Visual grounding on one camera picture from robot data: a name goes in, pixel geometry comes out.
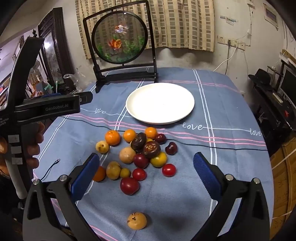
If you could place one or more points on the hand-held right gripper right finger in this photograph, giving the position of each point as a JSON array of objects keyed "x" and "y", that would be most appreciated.
[{"x": 205, "y": 176}]

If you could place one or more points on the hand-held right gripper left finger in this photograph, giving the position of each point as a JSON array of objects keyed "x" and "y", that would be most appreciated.
[{"x": 84, "y": 178}]

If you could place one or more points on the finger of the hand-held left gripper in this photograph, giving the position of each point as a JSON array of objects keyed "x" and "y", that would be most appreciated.
[
  {"x": 86, "y": 97},
  {"x": 52, "y": 95}
]

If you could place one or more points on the deep orange tangerine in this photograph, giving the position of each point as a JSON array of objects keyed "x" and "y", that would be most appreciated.
[{"x": 100, "y": 174}]

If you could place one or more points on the brown tan oval loquat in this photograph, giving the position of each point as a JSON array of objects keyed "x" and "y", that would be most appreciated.
[{"x": 113, "y": 170}]

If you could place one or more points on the yellow spotted loquat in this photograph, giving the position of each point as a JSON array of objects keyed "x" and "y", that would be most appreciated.
[{"x": 102, "y": 147}]

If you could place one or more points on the small red tomato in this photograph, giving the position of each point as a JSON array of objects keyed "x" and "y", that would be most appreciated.
[
  {"x": 169, "y": 170},
  {"x": 139, "y": 174}
]

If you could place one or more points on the small yellow loquat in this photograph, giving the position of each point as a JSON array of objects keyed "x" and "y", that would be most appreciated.
[{"x": 124, "y": 172}]

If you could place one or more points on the large red plum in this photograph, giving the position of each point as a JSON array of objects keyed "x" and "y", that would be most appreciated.
[{"x": 129, "y": 185}]

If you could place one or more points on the tan round loquat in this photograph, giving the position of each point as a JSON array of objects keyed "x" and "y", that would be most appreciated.
[{"x": 127, "y": 155}]

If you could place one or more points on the yellow orange tomato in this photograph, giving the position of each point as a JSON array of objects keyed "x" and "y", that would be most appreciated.
[{"x": 158, "y": 160}]

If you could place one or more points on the dark red plum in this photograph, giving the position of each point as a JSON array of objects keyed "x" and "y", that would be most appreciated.
[{"x": 141, "y": 161}]

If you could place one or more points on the dark brown mangosteen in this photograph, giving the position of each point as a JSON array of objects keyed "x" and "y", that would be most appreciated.
[
  {"x": 138, "y": 141},
  {"x": 151, "y": 149}
]

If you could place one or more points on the tan loquat with dark marks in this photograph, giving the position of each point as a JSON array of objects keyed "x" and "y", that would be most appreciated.
[{"x": 137, "y": 220}]

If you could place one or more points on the white plate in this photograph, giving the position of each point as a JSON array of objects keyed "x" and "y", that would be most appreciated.
[{"x": 159, "y": 104}]

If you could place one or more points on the person's left hand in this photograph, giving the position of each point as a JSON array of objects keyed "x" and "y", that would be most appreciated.
[{"x": 34, "y": 148}]

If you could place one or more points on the pile of household clutter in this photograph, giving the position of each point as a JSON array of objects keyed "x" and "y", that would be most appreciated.
[{"x": 39, "y": 85}]

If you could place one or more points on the clear plastic bag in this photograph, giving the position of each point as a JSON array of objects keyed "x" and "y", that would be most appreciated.
[{"x": 71, "y": 81}]

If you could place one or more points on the blue checked tablecloth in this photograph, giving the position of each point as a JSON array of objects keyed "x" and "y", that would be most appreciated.
[{"x": 231, "y": 166}]

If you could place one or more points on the dark framed mirror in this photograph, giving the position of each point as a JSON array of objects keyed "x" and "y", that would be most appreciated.
[{"x": 55, "y": 46}]

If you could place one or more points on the round goldfish screen black stand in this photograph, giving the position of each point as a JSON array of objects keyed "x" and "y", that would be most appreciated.
[{"x": 120, "y": 34}]

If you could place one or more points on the black media stand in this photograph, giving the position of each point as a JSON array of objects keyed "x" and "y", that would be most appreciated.
[{"x": 270, "y": 111}]

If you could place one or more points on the white power strip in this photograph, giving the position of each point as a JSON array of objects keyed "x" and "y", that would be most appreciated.
[{"x": 278, "y": 97}]

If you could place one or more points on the black hat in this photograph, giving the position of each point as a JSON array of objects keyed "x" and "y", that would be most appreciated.
[{"x": 261, "y": 77}]

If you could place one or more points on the beige striped curtain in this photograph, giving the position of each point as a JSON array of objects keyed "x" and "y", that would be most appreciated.
[{"x": 180, "y": 23}]

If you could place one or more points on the computer monitor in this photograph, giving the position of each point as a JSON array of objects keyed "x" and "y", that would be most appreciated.
[{"x": 289, "y": 85}]

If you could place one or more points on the white wall socket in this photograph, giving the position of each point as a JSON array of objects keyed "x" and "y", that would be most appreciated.
[
  {"x": 221, "y": 39},
  {"x": 241, "y": 46},
  {"x": 232, "y": 43}
]

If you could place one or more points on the wooden wall shelf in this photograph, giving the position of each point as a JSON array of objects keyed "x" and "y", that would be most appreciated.
[{"x": 286, "y": 55}]

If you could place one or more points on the white wall panel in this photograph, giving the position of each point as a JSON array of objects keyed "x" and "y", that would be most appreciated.
[{"x": 271, "y": 17}]

